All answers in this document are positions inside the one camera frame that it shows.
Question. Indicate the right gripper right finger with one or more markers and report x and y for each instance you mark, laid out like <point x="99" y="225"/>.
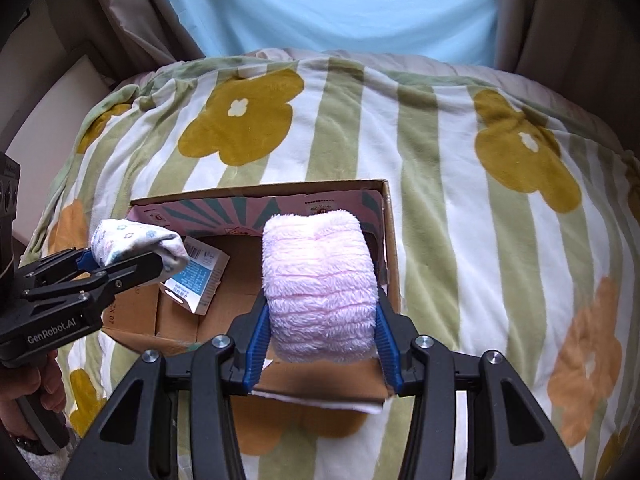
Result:
<point x="509" y="434"/>

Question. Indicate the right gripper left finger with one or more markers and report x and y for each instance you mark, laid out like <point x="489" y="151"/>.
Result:
<point x="135" y="436"/>

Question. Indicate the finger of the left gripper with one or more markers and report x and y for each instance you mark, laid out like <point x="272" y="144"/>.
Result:
<point x="113" y="279"/>
<point x="57" y="268"/>

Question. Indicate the white patterned cloth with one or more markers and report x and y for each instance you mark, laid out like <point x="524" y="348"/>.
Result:
<point x="115" y="240"/>

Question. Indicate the blue white carton box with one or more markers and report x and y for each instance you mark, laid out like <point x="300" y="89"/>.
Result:
<point x="195" y="286"/>

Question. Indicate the pink fluffy towel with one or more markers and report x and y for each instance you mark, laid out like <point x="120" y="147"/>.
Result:
<point x="319" y="282"/>

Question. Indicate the pink cardboard box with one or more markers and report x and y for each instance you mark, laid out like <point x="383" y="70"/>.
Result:
<point x="231" y="219"/>

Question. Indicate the floral striped blanket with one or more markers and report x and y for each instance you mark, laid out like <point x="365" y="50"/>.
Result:
<point x="515" y="212"/>

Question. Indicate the brown curtain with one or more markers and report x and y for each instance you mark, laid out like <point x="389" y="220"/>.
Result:
<point x="586" y="50"/>
<point x="150" y="33"/>

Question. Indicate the light blue sheet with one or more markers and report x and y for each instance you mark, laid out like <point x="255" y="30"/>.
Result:
<point x="453" y="31"/>

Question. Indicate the brown curtain right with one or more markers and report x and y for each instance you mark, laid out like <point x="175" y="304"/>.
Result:
<point x="586" y="50"/>

